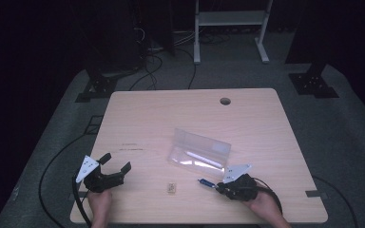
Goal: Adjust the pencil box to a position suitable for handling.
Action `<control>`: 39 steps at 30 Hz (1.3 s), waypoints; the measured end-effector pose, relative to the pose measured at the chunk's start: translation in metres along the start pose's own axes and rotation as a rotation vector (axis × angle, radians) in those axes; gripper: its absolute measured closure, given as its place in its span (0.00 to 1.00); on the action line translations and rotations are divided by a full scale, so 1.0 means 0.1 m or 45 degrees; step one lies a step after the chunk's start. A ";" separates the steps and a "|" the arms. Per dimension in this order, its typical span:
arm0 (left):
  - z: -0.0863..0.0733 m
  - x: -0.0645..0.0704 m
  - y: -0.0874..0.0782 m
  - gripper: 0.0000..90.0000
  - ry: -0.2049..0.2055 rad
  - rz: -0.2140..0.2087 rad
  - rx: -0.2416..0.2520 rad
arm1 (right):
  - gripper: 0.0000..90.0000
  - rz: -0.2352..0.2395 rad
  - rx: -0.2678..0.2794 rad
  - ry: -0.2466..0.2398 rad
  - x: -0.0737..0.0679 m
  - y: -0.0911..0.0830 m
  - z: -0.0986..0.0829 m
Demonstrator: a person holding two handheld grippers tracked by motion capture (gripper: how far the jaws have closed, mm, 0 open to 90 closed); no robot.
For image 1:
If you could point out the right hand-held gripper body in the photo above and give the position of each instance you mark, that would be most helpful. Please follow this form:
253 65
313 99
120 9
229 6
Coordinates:
239 186

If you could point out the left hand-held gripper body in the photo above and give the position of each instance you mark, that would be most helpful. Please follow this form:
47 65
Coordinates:
103 180

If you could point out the blue retractable pen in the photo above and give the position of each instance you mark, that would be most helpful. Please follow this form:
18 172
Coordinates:
206 182

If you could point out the white pen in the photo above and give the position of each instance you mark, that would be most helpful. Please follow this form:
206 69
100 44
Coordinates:
204 159

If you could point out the clear plastic pencil box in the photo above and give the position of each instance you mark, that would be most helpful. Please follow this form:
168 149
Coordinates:
199 155

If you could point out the person's left hand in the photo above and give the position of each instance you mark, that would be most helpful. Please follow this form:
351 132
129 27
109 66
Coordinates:
99 202

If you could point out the person's right hand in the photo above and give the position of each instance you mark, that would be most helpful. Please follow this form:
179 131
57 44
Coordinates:
266 205

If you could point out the small tan block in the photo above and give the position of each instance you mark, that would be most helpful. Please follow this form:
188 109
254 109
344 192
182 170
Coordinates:
171 188

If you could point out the black stand base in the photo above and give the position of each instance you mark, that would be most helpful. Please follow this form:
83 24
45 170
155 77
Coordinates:
99 87
313 84

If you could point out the white metal stand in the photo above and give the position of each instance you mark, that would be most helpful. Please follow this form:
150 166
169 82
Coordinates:
231 17

